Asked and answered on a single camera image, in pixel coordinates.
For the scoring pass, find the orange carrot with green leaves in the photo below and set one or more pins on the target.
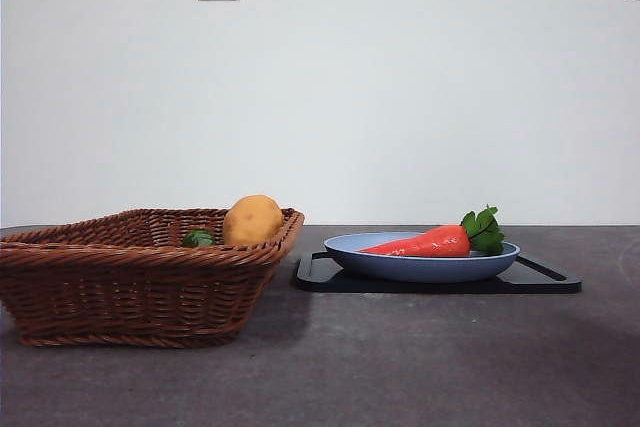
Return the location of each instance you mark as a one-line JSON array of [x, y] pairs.
[[430, 243]]

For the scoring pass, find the blue round plate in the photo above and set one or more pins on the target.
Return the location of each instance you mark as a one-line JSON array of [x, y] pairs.
[[420, 268]]

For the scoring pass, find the yellow-brown potato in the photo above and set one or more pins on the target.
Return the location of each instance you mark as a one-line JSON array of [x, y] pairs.
[[252, 221]]

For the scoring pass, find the green chili pepper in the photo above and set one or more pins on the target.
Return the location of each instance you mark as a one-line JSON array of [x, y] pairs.
[[199, 239]]

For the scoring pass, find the black rectangular tray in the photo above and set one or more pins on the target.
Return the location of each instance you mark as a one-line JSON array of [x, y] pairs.
[[450, 287]]

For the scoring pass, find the brown wicker basket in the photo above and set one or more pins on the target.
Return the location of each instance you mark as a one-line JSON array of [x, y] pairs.
[[125, 292]]

